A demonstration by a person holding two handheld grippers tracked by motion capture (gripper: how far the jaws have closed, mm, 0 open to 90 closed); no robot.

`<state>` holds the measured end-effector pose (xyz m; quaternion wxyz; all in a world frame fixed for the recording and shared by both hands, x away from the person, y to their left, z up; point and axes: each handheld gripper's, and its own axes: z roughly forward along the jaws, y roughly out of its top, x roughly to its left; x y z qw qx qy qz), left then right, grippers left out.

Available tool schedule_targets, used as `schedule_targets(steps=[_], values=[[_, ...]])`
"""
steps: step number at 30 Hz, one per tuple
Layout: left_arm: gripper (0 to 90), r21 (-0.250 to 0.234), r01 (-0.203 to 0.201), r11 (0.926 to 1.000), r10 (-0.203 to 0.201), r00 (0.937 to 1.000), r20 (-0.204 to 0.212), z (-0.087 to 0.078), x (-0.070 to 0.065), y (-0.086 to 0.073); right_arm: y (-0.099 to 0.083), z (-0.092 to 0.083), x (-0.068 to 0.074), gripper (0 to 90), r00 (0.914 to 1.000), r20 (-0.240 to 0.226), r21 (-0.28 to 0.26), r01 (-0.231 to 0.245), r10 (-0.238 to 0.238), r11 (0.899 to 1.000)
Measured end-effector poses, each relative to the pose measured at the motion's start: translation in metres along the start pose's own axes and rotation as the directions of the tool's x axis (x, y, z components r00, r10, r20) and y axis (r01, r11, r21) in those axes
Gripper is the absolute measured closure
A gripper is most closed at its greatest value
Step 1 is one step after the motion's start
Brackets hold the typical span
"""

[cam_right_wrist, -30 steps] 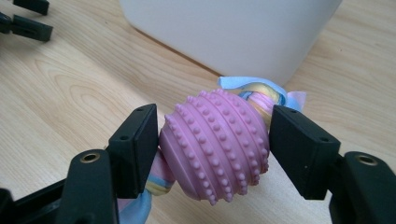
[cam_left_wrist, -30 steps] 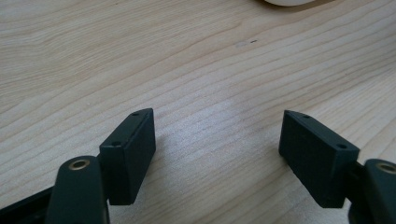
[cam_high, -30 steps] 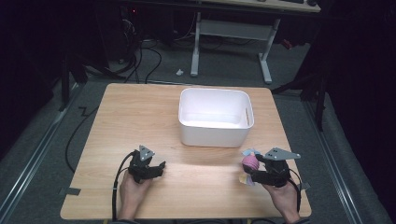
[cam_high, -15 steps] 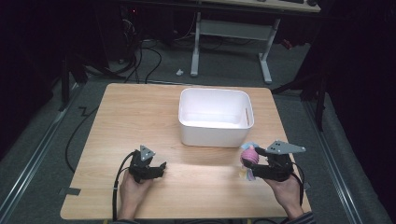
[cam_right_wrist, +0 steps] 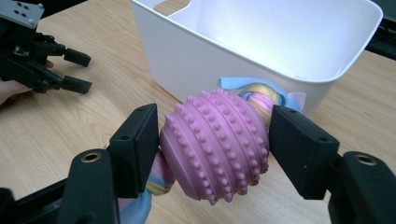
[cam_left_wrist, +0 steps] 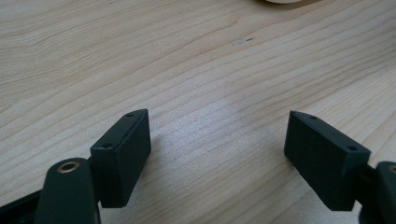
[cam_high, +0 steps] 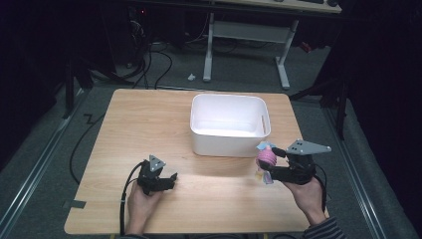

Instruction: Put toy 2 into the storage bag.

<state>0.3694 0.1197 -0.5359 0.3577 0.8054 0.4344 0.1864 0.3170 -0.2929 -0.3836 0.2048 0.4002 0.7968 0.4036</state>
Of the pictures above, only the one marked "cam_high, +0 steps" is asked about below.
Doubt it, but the white-legged wooden desk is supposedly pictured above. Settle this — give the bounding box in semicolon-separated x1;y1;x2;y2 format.
132;0;343;91

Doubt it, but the pink ball toy with tassels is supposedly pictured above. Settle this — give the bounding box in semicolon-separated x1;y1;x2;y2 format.
254;140;279;185

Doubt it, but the grey tape piece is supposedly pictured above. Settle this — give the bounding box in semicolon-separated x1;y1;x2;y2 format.
62;198;88;210

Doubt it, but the metal floor rail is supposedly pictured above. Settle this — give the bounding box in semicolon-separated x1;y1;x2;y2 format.
322;108;387;239
0;88;87;233

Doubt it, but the black floor cable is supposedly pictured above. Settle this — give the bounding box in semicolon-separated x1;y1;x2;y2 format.
68;113;106;186

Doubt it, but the person's right hand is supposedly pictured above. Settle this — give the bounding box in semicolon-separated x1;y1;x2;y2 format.
283;176;327;224

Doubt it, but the bundle of black cables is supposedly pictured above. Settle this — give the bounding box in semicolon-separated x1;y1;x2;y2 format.
113;19;174;90

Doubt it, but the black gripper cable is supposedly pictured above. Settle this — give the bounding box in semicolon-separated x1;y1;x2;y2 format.
313;163;330;214
119;160;147;237

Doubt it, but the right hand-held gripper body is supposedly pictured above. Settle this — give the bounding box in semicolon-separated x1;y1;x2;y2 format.
285;138;332;186

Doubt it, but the dark computer tower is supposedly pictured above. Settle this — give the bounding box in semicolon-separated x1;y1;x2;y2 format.
127;5;157;69

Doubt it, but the person's left hand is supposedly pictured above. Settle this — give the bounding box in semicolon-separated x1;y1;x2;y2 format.
126;181;164;231

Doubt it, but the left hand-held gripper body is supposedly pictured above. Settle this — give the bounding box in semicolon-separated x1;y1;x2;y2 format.
136;154;167;196

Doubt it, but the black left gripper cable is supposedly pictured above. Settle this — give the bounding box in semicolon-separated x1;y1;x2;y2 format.
119;160;147;237

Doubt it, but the white plastic bin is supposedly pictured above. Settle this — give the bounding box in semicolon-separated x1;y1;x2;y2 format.
189;93;272;158

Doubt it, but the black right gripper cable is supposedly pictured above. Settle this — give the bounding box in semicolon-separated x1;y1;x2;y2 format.
313;163;330;214

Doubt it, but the black stand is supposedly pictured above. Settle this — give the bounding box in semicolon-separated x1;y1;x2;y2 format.
289;74;352;141
61;56;95;120

